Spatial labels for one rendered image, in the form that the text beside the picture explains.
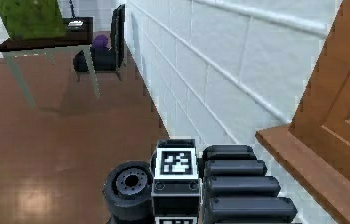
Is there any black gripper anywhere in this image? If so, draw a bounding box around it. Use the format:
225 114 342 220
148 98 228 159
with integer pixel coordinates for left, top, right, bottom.
102 160 155 224

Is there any green box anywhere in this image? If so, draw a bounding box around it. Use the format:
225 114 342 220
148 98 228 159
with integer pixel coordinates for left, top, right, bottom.
0 0 67 41

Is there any black chair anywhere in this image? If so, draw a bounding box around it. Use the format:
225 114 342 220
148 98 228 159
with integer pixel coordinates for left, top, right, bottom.
72 3 127 82

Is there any dark blue lamp post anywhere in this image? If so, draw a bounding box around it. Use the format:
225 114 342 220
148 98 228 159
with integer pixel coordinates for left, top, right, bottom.
68 0 77 19

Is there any purple round object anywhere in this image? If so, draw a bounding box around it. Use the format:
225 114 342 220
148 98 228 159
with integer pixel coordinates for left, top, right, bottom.
92 34 110 52

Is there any dark table with grey legs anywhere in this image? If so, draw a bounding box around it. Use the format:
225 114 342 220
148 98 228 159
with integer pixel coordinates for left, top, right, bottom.
0 16 101 110

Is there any brown wooden window frame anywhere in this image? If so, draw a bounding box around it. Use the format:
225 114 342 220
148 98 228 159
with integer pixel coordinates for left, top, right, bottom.
255 0 350 224

